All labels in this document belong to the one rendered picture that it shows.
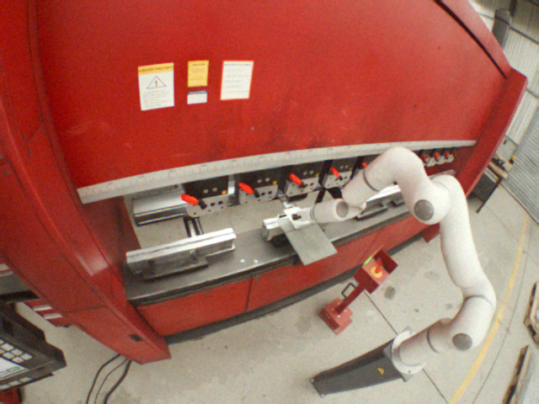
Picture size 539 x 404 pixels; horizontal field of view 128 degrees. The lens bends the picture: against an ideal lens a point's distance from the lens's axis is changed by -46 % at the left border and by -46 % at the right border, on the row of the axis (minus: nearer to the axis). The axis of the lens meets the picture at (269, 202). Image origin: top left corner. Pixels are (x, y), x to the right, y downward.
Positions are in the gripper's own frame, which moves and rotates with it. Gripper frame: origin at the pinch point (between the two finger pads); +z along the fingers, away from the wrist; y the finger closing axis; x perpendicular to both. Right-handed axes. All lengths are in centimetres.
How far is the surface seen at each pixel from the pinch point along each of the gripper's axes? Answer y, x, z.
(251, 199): 27.0, -11.3, -13.6
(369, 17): -5, -58, -68
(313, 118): 8, -33, -38
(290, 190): 9.5, -11.7, -14.0
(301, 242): 6.0, 11.5, -6.2
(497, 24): -181, -111, -107
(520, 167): -738, 43, -12
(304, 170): 5.3, -18.0, -21.0
